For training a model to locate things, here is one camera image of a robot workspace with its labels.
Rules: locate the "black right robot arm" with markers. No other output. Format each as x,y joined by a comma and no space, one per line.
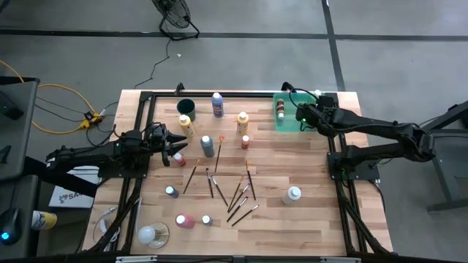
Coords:
380,126

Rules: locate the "gold ferrule paint brush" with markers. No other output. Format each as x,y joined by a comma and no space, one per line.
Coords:
191,178

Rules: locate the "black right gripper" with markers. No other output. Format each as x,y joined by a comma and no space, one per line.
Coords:
316,117

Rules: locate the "small purple black striped bottle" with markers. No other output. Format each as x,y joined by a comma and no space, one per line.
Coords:
207,220

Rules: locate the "orange fan paint brush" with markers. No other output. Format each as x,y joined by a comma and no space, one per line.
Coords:
218,155

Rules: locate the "yellow white can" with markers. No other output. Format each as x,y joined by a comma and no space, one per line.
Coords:
44,220

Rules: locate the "black desk device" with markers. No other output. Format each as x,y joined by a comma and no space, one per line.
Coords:
7,106

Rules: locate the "black paint brush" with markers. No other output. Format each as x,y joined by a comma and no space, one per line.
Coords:
243,192
245,215
251,180
219,191
235,193
237,209
210,182

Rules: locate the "black floor fan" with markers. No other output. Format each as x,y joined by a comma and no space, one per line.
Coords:
172,12

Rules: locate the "white paint bottle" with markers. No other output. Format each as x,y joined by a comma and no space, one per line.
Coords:
291,196

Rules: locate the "dark green paint bottle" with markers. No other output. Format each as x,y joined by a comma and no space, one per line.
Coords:
207,147

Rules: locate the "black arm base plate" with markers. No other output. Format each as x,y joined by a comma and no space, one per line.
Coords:
365,173
124,174

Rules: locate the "black metal stand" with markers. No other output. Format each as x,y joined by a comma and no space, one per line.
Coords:
442,175

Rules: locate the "small red black striped bottle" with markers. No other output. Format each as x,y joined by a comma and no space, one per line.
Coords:
179,159

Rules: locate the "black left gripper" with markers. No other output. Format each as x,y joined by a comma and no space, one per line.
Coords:
155,140

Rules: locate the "black computer mouse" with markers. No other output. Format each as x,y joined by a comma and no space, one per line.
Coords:
10,224

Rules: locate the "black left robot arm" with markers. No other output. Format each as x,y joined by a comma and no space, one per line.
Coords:
91,155

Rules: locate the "white round bulb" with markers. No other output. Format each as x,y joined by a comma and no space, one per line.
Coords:
146,235

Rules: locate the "black aluminium rig frame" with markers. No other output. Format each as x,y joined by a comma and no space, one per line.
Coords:
248,95

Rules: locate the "black diagonal bar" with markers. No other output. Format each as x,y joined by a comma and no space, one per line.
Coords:
62,179

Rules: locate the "dark green cup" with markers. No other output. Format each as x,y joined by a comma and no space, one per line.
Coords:
185,109

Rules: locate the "grey side table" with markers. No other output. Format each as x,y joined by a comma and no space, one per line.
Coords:
22,139

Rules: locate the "teal plastic bin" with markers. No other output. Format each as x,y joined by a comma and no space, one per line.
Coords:
289,126

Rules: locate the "blue paint bottle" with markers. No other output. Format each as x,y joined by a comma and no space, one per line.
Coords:
217,106

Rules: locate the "pink paint bottle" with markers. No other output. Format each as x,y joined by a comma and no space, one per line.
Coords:
185,221

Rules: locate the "yellow paint bottle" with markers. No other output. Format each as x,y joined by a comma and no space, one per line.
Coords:
242,124
187,127

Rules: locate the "white printed paper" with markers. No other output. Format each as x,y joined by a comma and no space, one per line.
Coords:
73,197

